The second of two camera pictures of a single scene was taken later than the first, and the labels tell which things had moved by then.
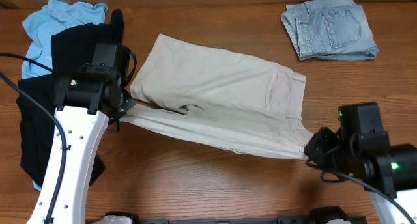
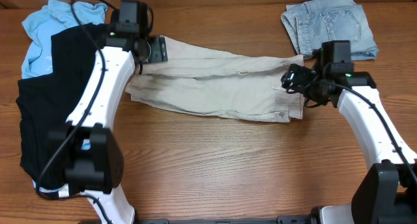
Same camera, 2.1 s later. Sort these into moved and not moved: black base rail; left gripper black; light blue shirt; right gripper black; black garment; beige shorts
Moved: right gripper black; beige shorts; left gripper black
Not moved: black garment; black base rail; light blue shirt
